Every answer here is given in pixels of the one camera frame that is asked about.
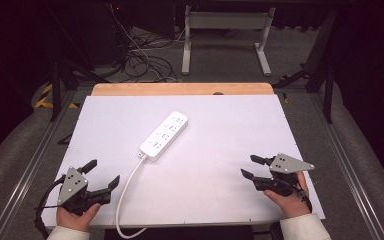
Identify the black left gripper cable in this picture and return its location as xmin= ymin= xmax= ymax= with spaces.
xmin=34 ymin=173 xmax=67 ymax=240

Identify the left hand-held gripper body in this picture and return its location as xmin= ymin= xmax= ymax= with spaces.
xmin=57 ymin=166 xmax=112 ymax=216

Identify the thin white floor cable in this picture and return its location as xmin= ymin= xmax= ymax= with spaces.
xmin=107 ymin=3 xmax=188 ymax=83

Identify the black metal stand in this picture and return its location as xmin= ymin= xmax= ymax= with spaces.
xmin=272 ymin=9 xmax=339 ymax=125

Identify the white power strip cable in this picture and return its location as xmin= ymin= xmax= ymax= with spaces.
xmin=114 ymin=153 xmax=148 ymax=240

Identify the white table board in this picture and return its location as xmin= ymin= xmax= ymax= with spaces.
xmin=41 ymin=94 xmax=327 ymax=230

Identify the black tripod stand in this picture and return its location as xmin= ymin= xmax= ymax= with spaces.
xmin=44 ymin=3 xmax=112 ymax=123

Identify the white power strip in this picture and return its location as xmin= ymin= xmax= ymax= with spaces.
xmin=138 ymin=110 xmax=189 ymax=163

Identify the person's left hand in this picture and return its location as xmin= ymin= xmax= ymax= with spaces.
xmin=56 ymin=202 xmax=102 ymax=233

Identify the yellow black hazard tape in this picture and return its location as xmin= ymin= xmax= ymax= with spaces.
xmin=34 ymin=82 xmax=81 ymax=110

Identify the white metal desk frame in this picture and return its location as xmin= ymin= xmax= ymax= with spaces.
xmin=181 ymin=4 xmax=277 ymax=77

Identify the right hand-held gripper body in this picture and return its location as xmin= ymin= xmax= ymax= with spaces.
xmin=255 ymin=152 xmax=316 ymax=197

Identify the grey metal floor rail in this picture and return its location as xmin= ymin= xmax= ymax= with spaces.
xmin=0 ymin=89 xmax=80 ymax=240
xmin=307 ymin=92 xmax=384 ymax=240

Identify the tangle of black floor cables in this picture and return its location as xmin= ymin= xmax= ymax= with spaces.
xmin=121 ymin=28 xmax=180 ymax=84

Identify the person's right hand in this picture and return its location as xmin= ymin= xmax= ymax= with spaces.
xmin=263 ymin=171 xmax=312 ymax=220

